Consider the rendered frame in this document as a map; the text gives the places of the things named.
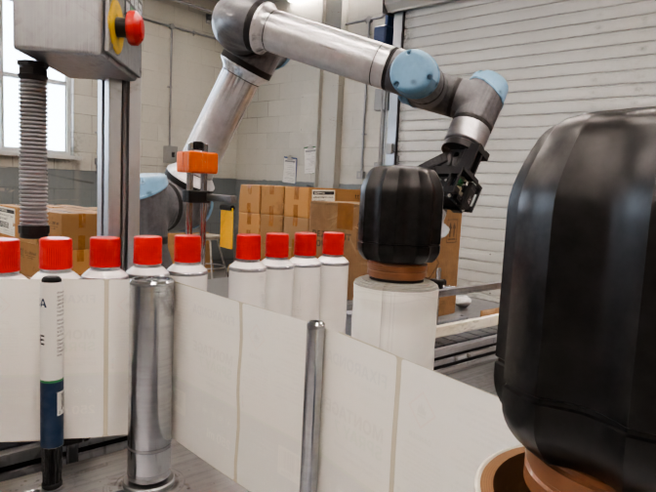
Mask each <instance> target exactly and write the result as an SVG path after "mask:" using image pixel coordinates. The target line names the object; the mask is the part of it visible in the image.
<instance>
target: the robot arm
mask: <svg viewBox="0 0 656 492"><path fill-rule="evenodd" d="M212 28H213V32H214V35H215V37H216V38H217V40H218V42H219V43H220V44H221V45H222V46H223V47H224V49H223V51H222V53H221V57H222V60H223V63H224V67H223V69H222V71H221V73H220V75H219V77H218V79H217V81H216V83H215V85H214V88H213V90H212V92H211V94H210V96H209V98H208V100H207V101H206V103H205V105H204V107H203V109H202V111H201V113H200V116H199V118H198V120H197V122H196V124H195V126H194V128H193V130H192V132H191V134H190V136H189V138H188V140H187V143H193V142H204V143H205V144H207V145H208V152H215V153H218V167H219V165H220V163H221V161H222V159H223V157H224V155H225V153H226V150H227V148H228V146H229V144H230V142H231V140H232V138H233V136H234V134H235V132H236V130H237V128H238V126H239V124H240V122H241V120H242V118H243V116H244V114H245V112H246V110H247V108H248V106H249V104H250V102H251V100H252V98H253V97H254V95H255V93H256V91H257V89H258V87H259V86H260V85H262V84H265V83H268V82H269V80H270V78H271V76H272V74H273V72H274V71H275V70H277V69H279V68H281V67H283V66H284V65H286V64H287V63H288V61H289V60H293V61H296V62H301V63H305V64H308V65H311V66H314V67H317V68H320V69H323V70H326V71H329V72H332V73H335V74H338V75H341V76H344V77H346V78H349V79H352V80H355V81H358V82H361V83H364V84H367V85H370V86H373V87H376V88H379V89H382V90H385V91H388V92H391V93H394V94H397V95H398V98H399V100H400V101H401V102H402V103H405V104H408V105H410V106H411V107H414V108H420V109H423V110H427V111H430V112H434V113H437V114H440V115H444V116H447V117H452V118H453V119H452V122H451V124H450V126H449V128H448V131H447V133H446V135H445V137H444V142H443V145H442V147H441V150H442V152H443V153H441V154H439V155H437V156H435V157H434V158H432V159H430V160H428V161H426V162H424V163H422V164H420V165H418V167H424V168H428V169H432V170H435V172H436V173H437V174H438V176H439V178H440V181H441V184H442V187H443V192H444V200H443V214H442V229H441V238H442V237H445V236H446V235H447V234H448V233H449V230H450V228H449V226H447V225H446V224H445V223H444V219H445V217H446V214H447V210H451V211H452V212H453V213H462V214H463V212H467V213H472V211H473V209H474V206H475V204H476V201H477V199H478V197H479V194H480V193H481V190H482V187H481V185H480V184H479V183H478V179H477V178H476V177H475V176H474V175H475V173H476V170H477V168H478V166H479V163H480V161H487V160H488V158H489V155H490V154H489V153H488V152H487V151H485V150H484V148H485V146H486V144H487V141H488V139H489V137H490V134H491V132H492V130H493V127H494V125H495V123H496V120H497V118H498V116H499V113H500V111H501V110H502V108H503V106H504V101H505V99H506V96H507V93H508V90H509V86H508V83H507V81H506V79H505V78H504V77H503V76H502V75H500V74H499V73H497V72H495V71H492V70H484V71H483V70H479V71H477V72H476V73H474V74H473V76H472V77H471V78H470V80H469V79H466V78H461V77H457V76H453V75H450V74H446V73H443V72H442V71H441V70H440V68H439V67H438V65H437V63H436V61H435V60H434V58H433V57H432V56H431V55H429V54H428V53H426V52H424V51H421V50H418V49H410V50H404V49H401V48H397V47H395V46H392V45H389V44H386V43H383V42H379V41H376V40H373V39H370V38H366V37H363V36H360V35H357V34H353V33H350V32H347V31H344V30H340V29H338V28H335V27H332V26H328V25H325V24H322V23H319V22H315V21H312V20H307V19H303V18H300V17H297V16H294V15H290V14H287V13H284V12H281V11H277V9H276V7H275V5H274V4H273V3H271V2H268V1H266V0H220V1H219V2H218V4H217V5H216V7H215V9H214V11H213V15H212ZM187 143H186V145H185V147H184V150H183V151H187ZM472 182H473V183H472ZM184 189H186V173H180V172H177V163H174V164H170V165H168V167H167V169H166V171H165V173H164V174H161V173H144V174H141V180H140V235H159V236H161V237H162V264H161V265H162V266H163V267H165V268H166V269H167V268H168V267H170V266H171V265H172V264H173V262H172V259H171V255H170V252H169V249H168V231H185V202H183V190H184ZM475 194H476V198H475V200H474V202H473V204H472V206H470V205H471V203H472V199H473V197H474V195H475Z"/></svg>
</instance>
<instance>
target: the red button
mask: <svg viewBox="0 0 656 492"><path fill-rule="evenodd" d="M115 33H116V36H117V37H122V38H127V41H128V43H129V44H130V45H131V46H139V45H140V44H141V43H142V42H143V41H144V19H143V17H142V16H141V15H140V14H139V13H138V11H128V12H127V14H126V18H121V17H116V19H115Z"/></svg>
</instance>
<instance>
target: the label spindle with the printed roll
mask: <svg viewBox="0 0 656 492"><path fill-rule="evenodd" d="M495 355H496V356H497V357H499V358H498V359H497V360H496V361H495V366H494V386H495V390H496V392H497V395H498V397H499V399H500V401H501V403H502V411H503V415H504V419H505V421H506V424H507V426H508V428H509V429H510V431H511V432H512V434H513V435H514V437H515V438H516V439H517V440H518V441H519V442H520V443H521V444H519V445H516V446H512V447H508V448H506V449H503V450H500V451H498V452H496V453H494V454H493V455H491V456H490V457H488V458H487V459H486V460H485V461H484V462H483V463H482V464H481V465H480V466H479V468H478V470H477V472H476V475H475V480H474V491H473V492H656V106H645V107H632V108H623V109H613V110H604V111H597V112H590V113H585V114H580V115H576V116H573V117H569V118H566V119H564V120H563V121H561V122H560V123H558V124H556V125H553V126H552V127H551V128H550V129H548V130H547V131H546V132H545V133H544V134H543V135H542V136H541V137H540V138H539V139H538V141H536V143H535V144H534V146H533V147H532V149H531V151H530V152H529V154H528V156H527V157H526V159H525V161H524V163H523V165H522V167H521V168H520V170H519V172H518V174H517V177H516V179H515V181H514V183H513V185H512V191H511V194H510V198H509V204H508V210H507V221H506V233H505V246H504V258H503V269H502V282H501V294H500V306H499V318H498V330H497V343H496V354H495Z"/></svg>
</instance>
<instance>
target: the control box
mask: <svg viewBox="0 0 656 492"><path fill-rule="evenodd" d="M124 7H125V0H13V41H14V48H15V50H17V51H19V52H21V53H23V54H25V55H27V56H29V57H31V58H32V59H34V60H36V61H40V62H45V63H47V64H48V65H49V67H50V68H51V69H53V70H55V71H57V72H59V73H61V74H63V75H65V76H67V77H69V78H77V79H92V80H104V79H106V78H115V79H121V80H125V81H126V82H129V81H136V79H137V77H138V78H141V77H142V43H141V44H140V45H139V46H131V45H130V44H129V43H128V41H127V38H122V37H117V36H116V33H115V19H116V17H121V18H126V16H125V15H124Z"/></svg>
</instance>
